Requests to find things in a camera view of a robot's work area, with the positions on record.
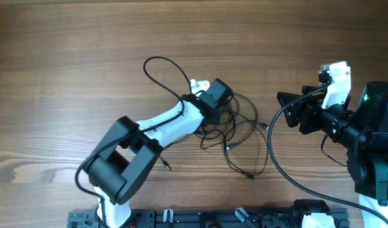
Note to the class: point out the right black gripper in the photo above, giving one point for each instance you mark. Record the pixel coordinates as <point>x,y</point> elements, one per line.
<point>312,106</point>

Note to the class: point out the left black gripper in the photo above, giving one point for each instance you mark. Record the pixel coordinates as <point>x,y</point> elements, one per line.
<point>217,115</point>

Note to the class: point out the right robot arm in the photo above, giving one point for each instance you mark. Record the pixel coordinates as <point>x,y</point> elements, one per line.
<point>364,134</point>

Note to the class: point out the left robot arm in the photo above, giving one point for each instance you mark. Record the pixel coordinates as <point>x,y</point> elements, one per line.
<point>122,160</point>

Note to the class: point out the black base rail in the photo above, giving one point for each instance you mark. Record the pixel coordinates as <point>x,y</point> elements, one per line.
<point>303,213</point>

